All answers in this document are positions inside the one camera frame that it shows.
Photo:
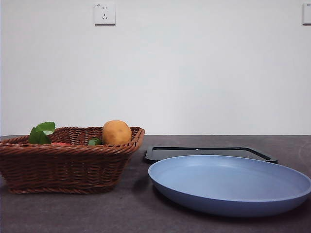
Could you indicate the blue round plate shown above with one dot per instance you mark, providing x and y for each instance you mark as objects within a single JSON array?
[{"x": 218, "y": 184}]

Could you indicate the orange carrot with green leaves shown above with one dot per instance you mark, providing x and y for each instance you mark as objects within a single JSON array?
[{"x": 40, "y": 136}]

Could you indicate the black flat tray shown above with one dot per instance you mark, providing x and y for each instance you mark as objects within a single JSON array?
[{"x": 175, "y": 151}]

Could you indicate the yellow-brown potato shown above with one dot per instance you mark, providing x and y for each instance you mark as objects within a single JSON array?
[{"x": 116, "y": 133}]

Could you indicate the small dark green vegetable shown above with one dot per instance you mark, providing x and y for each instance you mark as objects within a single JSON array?
[{"x": 94, "y": 142}]

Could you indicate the brown wicker basket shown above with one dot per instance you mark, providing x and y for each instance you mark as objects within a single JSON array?
[{"x": 60, "y": 165}]

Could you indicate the white wall socket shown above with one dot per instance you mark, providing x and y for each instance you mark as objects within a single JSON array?
[{"x": 105, "y": 14}]

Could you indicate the white wall plate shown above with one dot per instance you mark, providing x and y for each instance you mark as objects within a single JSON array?
[{"x": 307, "y": 14}]

